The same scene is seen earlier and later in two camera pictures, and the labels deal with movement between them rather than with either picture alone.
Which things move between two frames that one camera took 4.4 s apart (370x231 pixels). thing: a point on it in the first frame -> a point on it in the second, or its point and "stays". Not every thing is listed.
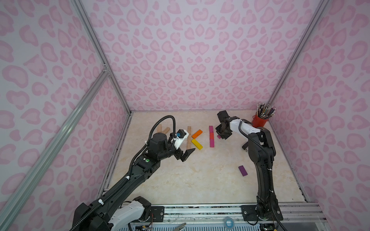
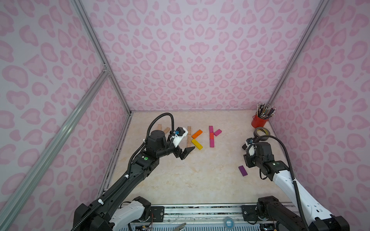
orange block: (197, 134) stays
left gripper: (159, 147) stays
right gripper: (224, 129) -> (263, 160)
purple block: (243, 171) stays
